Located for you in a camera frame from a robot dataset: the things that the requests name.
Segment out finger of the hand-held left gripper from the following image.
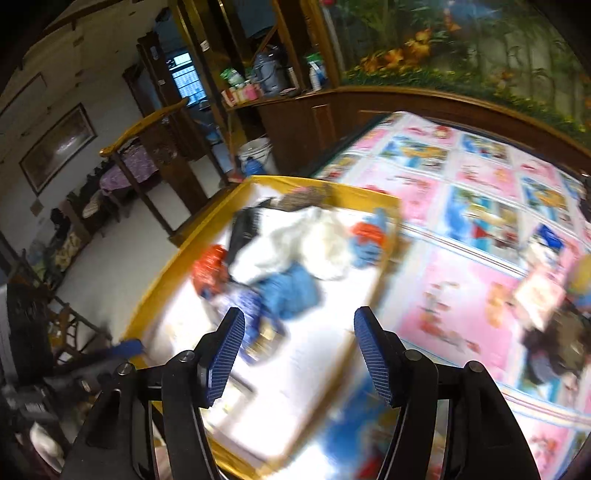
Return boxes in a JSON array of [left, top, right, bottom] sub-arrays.
[[88, 339, 145, 365]]

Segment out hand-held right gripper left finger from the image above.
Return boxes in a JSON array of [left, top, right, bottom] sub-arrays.
[[60, 307, 247, 480]]

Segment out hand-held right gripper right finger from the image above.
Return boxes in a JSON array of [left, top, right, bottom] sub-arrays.
[[353, 306, 541, 480]]

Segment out blue patterned cloth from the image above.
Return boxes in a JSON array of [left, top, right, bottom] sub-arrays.
[[215, 288, 289, 365]]

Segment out red cloth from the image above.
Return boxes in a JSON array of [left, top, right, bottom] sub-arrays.
[[191, 244, 232, 301]]

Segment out blue knitted cloth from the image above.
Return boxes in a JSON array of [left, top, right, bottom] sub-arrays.
[[256, 265, 321, 321]]

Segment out white smooth cloth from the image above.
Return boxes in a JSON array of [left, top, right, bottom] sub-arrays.
[[228, 208, 324, 284]]

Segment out blue and orange cloth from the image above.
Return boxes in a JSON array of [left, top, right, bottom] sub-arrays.
[[348, 208, 400, 271]]

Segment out white fluffy cloth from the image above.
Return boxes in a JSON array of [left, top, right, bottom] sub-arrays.
[[295, 212, 358, 282]]

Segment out black cloth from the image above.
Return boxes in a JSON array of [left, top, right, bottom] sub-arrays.
[[226, 205, 264, 266]]

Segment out brown speckled plush garment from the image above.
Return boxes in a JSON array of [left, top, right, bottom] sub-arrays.
[[270, 187, 338, 213]]

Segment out low wooden chair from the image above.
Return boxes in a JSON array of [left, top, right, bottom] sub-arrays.
[[46, 295, 112, 365]]

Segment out white board with yellow border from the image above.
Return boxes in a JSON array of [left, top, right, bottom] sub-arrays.
[[117, 175, 402, 480]]

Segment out black crate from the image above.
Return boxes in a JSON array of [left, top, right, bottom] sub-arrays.
[[0, 281, 54, 384]]

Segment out colourful cloth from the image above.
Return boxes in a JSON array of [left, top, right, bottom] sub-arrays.
[[44, 226, 90, 278]]

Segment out white bowl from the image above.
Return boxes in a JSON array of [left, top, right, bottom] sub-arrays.
[[28, 422, 65, 472]]

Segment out printed blanket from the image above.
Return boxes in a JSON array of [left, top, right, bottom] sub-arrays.
[[277, 111, 591, 480]]

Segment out table with purple cloth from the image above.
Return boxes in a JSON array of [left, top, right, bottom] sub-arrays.
[[99, 143, 160, 195]]

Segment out pile of mixed cloths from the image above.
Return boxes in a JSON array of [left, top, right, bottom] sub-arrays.
[[512, 222, 591, 384]]

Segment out white plastic bucket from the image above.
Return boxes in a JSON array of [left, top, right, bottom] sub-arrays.
[[238, 137, 273, 174]]

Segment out dark wooden cabinet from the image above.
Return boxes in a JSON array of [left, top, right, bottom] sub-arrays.
[[171, 0, 352, 176]]

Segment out pink boxes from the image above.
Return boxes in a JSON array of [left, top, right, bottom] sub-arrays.
[[222, 83, 259, 107]]

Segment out window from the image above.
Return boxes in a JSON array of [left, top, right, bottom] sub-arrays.
[[166, 52, 208, 104]]

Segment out grey thermos jug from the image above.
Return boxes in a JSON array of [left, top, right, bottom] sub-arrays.
[[252, 51, 291, 95]]

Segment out white bottle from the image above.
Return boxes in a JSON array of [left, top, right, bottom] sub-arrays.
[[307, 53, 328, 93]]

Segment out framed wall picture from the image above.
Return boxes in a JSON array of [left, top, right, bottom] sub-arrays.
[[18, 102, 99, 197]]

